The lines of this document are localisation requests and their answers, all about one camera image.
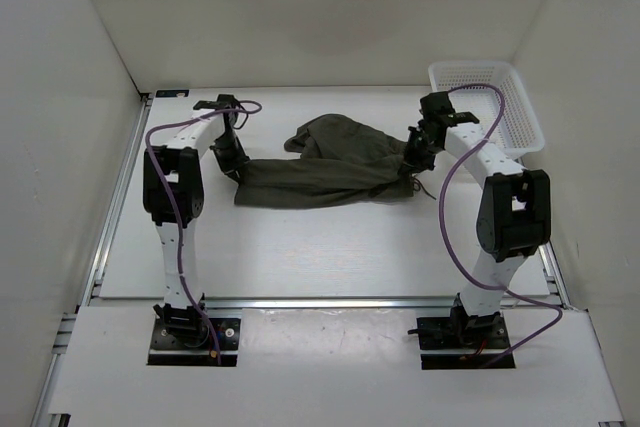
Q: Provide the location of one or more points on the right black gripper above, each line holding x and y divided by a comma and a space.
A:
414, 163

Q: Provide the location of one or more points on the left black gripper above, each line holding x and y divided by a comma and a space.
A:
230, 166

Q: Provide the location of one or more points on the olive green shorts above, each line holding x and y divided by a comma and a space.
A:
341, 162

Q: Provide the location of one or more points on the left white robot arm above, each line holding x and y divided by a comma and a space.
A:
173, 195

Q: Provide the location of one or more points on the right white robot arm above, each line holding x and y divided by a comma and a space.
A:
514, 216

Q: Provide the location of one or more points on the small blue corner label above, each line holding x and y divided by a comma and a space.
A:
172, 93

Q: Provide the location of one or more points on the white plastic basket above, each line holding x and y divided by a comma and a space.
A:
492, 90

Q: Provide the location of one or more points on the aluminium rail frame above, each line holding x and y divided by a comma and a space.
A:
329, 296

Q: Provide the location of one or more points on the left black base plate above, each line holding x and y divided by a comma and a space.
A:
167, 350

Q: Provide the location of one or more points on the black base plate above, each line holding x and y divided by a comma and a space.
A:
442, 349
167, 350

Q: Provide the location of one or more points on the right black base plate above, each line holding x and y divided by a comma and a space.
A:
442, 349

